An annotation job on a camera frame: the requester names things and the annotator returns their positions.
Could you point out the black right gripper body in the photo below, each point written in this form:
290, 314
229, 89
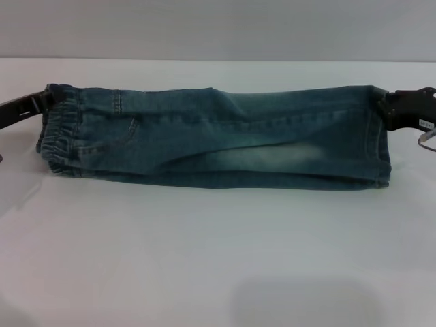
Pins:
413, 109

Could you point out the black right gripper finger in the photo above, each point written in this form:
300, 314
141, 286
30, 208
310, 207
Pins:
388, 107

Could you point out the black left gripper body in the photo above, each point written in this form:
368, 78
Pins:
13, 114

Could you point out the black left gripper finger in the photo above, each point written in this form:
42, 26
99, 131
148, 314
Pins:
44, 98

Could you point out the blue denim shorts basketball print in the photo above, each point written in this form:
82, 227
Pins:
221, 143

